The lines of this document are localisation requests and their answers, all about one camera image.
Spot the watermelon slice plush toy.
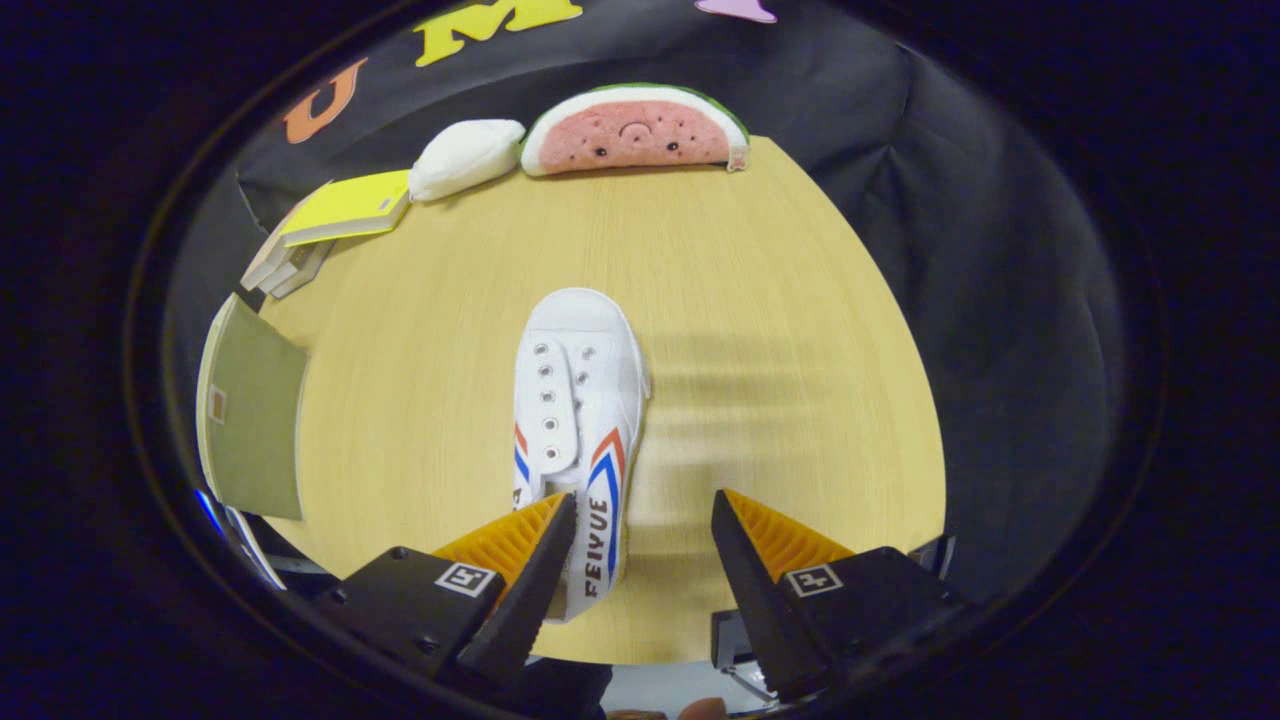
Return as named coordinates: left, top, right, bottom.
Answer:
left=519, top=83, right=751, bottom=179

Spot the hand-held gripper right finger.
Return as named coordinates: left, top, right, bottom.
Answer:
left=711, top=488, right=966, bottom=703

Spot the white shoe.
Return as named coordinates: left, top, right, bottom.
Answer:
left=511, top=288, right=653, bottom=624

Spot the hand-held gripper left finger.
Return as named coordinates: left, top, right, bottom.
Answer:
left=320, top=492, right=579, bottom=691

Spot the yellow book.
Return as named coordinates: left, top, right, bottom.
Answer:
left=280, top=168, right=413, bottom=248

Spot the green fabric storage box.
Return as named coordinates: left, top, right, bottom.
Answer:
left=195, top=292, right=311, bottom=522

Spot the white plush toy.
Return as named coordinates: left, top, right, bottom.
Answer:
left=408, top=118, right=527, bottom=203

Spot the grey book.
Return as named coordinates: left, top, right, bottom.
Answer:
left=265, top=240, right=336, bottom=300

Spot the beige book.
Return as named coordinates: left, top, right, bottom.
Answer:
left=240, top=195, right=311, bottom=293

